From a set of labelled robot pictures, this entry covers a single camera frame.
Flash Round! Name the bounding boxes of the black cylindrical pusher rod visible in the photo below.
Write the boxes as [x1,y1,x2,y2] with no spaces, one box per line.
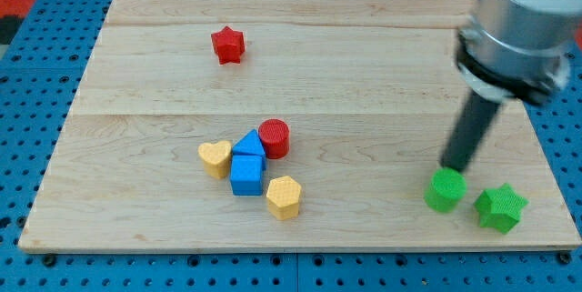
[439,91,500,173]

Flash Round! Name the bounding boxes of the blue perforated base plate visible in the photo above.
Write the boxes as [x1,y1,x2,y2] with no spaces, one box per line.
[1,0,581,291]

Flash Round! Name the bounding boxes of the red star block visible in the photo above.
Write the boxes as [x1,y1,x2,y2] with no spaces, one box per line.
[211,26,246,65]

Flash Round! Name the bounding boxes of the yellow hexagon block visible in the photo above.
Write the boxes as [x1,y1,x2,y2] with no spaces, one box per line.
[266,176,302,220]

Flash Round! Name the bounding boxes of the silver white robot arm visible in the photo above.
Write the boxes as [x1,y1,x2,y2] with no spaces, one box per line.
[457,0,581,106]

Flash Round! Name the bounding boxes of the green cylinder block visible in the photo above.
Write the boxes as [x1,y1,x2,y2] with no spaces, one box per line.
[424,167,467,213]

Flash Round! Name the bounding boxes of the light wooden board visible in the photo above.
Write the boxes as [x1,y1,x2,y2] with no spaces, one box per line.
[19,0,581,254]

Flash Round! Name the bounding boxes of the blue triangle block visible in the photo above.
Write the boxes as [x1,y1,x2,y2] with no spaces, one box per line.
[233,129,266,171]

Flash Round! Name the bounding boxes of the green star block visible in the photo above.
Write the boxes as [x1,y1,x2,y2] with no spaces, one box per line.
[474,183,529,235]

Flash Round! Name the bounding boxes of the blue cube block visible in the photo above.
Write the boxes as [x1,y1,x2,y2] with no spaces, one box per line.
[229,155,263,196]

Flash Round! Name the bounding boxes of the yellow heart block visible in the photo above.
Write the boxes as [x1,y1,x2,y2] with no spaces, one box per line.
[197,140,233,179]

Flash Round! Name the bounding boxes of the red cylinder block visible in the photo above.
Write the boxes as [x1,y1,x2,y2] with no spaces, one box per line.
[258,118,290,159]

